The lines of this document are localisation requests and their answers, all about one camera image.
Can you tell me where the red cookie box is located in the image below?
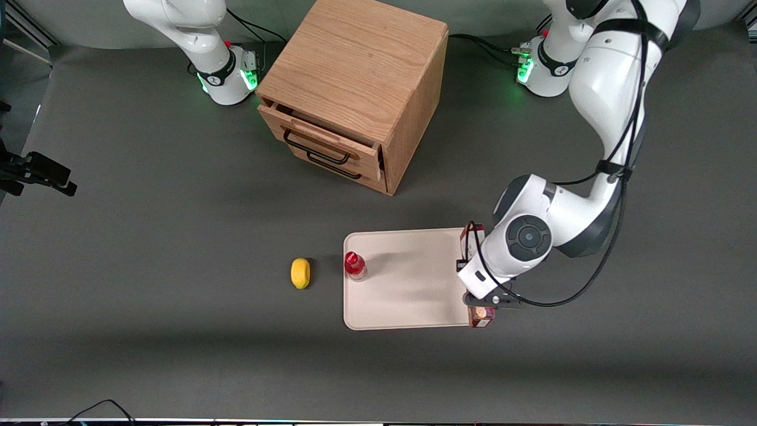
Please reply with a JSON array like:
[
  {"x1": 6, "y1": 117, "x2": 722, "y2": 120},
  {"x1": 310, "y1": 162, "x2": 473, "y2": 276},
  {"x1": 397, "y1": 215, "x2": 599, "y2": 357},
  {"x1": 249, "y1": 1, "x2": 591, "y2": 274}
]
[{"x1": 460, "y1": 222, "x2": 497, "y2": 329}]

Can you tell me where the cream plastic tray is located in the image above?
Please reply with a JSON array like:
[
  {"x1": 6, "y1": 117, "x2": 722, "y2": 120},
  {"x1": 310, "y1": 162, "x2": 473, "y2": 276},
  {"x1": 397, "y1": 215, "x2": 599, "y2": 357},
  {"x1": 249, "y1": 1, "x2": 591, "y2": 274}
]
[{"x1": 343, "y1": 227, "x2": 475, "y2": 331}]

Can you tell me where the small red-capped bottle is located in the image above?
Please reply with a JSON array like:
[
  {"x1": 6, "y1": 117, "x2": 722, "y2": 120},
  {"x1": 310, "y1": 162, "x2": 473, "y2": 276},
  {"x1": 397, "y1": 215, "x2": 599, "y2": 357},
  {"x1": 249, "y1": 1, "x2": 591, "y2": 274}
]
[{"x1": 344, "y1": 251, "x2": 368, "y2": 283}]

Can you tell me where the deep wooden drawer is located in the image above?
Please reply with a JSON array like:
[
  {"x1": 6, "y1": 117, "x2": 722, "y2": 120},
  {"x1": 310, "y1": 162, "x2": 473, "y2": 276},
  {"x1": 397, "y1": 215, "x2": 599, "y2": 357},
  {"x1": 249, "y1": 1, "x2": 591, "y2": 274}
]
[{"x1": 289, "y1": 144, "x2": 389, "y2": 195}]

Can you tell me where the yellow lemon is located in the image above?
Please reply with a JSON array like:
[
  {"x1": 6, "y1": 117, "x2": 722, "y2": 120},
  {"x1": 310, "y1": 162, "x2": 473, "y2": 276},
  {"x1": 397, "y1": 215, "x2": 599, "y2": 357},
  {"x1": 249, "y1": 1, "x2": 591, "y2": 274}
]
[{"x1": 290, "y1": 257, "x2": 312, "y2": 291}]

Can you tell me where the shallow wooden drawer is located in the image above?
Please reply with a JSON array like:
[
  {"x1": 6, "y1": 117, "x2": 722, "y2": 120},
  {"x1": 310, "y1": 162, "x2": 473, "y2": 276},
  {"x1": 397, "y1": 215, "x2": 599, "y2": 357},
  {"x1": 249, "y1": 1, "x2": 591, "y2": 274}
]
[{"x1": 258, "y1": 102, "x2": 384, "y2": 182}]

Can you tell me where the oak wooden drawer cabinet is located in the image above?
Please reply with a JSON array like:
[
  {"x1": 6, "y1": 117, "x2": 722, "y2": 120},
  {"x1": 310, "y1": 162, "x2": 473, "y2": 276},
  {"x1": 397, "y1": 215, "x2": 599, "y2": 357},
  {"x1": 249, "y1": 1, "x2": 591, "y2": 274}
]
[{"x1": 255, "y1": 0, "x2": 449, "y2": 196}]

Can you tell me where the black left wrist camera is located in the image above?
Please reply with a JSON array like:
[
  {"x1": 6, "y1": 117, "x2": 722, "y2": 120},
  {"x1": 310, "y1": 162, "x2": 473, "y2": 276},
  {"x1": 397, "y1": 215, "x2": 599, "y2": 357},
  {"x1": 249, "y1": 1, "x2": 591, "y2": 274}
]
[{"x1": 462, "y1": 291, "x2": 526, "y2": 312}]

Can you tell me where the aluminium frame rail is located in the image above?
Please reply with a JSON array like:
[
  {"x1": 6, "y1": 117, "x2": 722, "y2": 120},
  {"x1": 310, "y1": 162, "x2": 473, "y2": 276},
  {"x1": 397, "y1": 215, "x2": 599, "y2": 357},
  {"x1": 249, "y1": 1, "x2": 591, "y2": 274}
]
[{"x1": 0, "y1": 0, "x2": 60, "y2": 49}]

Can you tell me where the short black drawer handle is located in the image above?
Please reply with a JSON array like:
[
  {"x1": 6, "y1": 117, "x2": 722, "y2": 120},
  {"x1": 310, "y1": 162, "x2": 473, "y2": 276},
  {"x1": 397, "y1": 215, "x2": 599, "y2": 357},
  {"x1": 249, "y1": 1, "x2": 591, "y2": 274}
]
[{"x1": 306, "y1": 151, "x2": 363, "y2": 180}]

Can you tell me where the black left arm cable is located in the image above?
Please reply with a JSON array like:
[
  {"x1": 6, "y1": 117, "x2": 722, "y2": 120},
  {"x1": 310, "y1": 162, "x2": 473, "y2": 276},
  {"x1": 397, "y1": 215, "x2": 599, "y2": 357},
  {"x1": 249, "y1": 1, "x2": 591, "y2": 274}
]
[{"x1": 466, "y1": 0, "x2": 652, "y2": 309}]

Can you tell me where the long black drawer handle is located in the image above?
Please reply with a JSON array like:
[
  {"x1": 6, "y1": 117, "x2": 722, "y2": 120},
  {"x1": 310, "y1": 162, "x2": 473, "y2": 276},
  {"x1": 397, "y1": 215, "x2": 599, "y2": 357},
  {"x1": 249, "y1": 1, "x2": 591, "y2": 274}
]
[{"x1": 283, "y1": 129, "x2": 351, "y2": 166}]

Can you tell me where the black left base cable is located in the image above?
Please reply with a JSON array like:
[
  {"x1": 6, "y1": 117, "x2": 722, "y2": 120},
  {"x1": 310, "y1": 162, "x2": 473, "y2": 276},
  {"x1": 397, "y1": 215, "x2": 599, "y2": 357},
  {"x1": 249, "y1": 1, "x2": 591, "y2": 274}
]
[{"x1": 448, "y1": 32, "x2": 522, "y2": 67}]

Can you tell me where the black base cable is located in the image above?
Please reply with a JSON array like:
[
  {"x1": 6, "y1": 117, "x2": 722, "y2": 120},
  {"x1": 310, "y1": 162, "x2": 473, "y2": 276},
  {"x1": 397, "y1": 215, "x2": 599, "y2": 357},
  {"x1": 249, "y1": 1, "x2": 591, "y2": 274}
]
[
  {"x1": 448, "y1": 32, "x2": 522, "y2": 67},
  {"x1": 226, "y1": 8, "x2": 289, "y2": 60}
]

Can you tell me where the thin black table-edge cable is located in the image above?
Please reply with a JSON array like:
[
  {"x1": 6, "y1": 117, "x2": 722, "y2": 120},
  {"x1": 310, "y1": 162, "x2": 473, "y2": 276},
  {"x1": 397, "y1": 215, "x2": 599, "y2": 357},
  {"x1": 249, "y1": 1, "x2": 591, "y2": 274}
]
[{"x1": 58, "y1": 399, "x2": 137, "y2": 426}]

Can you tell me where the black right base cable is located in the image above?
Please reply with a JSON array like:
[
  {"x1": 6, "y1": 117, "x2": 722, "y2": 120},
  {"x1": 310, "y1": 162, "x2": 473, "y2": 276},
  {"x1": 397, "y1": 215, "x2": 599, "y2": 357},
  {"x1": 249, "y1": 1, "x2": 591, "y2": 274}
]
[{"x1": 226, "y1": 8, "x2": 289, "y2": 60}]

